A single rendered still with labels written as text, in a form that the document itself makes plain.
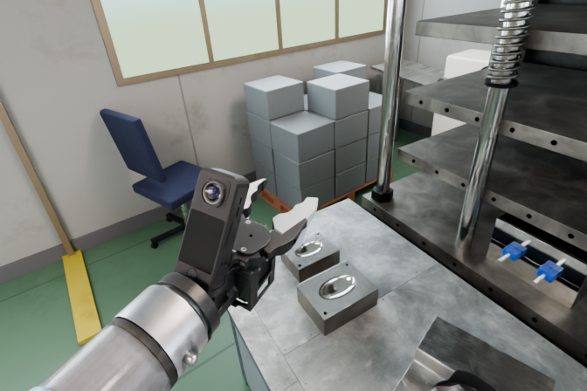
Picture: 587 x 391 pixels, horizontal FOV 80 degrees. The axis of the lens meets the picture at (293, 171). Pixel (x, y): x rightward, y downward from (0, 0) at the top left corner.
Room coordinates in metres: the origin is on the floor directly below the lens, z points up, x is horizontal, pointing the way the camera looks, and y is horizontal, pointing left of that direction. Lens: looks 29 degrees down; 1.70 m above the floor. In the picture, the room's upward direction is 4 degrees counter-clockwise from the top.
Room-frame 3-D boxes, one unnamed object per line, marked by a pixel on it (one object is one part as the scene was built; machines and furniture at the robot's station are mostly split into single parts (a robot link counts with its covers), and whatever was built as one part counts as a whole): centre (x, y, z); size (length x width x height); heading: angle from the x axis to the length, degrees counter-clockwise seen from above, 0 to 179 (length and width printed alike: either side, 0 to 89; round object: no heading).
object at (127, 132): (2.15, 0.85, 0.51); 0.60 x 0.57 x 1.03; 122
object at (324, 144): (2.69, -0.27, 0.51); 1.05 x 0.68 x 1.02; 125
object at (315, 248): (0.94, -0.04, 0.83); 0.17 x 0.13 x 0.06; 119
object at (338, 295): (0.75, -0.11, 0.83); 0.20 x 0.15 x 0.07; 119
